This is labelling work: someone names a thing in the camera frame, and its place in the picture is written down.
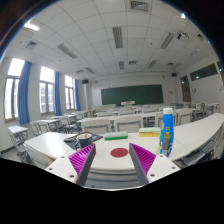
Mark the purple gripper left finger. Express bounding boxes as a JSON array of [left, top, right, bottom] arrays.
[[69, 144, 96, 186]]

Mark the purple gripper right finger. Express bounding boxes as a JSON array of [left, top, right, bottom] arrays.
[[129, 143, 156, 185]]

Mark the dark mug with stick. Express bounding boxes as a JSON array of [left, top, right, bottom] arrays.
[[76, 130, 92, 149]]

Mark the black tablet on table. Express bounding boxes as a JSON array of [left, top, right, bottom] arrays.
[[64, 133, 103, 143]]

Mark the red round sticker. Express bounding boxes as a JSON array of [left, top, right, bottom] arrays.
[[110, 148, 128, 158]]

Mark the yellow green sponge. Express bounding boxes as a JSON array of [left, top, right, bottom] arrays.
[[138, 127, 161, 137]]

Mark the blue plastic bottle white cap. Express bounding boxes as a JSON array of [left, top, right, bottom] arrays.
[[158, 108, 174, 156]]

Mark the white chair middle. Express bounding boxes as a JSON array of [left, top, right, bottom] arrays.
[[114, 116, 143, 133]]

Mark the white chair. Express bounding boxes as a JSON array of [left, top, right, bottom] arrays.
[[114, 116, 143, 133], [81, 119, 111, 134], [154, 111, 177, 128]]

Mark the white chair left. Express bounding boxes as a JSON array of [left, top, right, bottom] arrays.
[[81, 119, 111, 134]]

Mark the white chair right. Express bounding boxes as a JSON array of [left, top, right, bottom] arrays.
[[154, 111, 177, 128]]

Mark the teacher podium desk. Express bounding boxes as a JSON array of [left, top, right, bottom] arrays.
[[121, 101, 135, 106]]

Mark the blue curtain right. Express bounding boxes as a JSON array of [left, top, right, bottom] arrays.
[[74, 79, 81, 111]]

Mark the blue curtain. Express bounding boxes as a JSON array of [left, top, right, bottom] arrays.
[[17, 61, 32, 125], [54, 71, 61, 116], [74, 79, 81, 111]]

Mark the green chalkboard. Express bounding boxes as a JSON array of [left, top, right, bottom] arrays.
[[101, 85, 163, 106]]

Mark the blue curtain middle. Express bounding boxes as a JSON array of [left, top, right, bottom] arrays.
[[54, 71, 61, 116]]

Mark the white desk far left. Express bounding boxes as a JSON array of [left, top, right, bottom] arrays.
[[8, 125, 28, 146]]

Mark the classroom door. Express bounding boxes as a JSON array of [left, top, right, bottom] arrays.
[[180, 76, 191, 102]]

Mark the blue curtain left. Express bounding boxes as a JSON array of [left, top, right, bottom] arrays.
[[17, 61, 32, 125]]

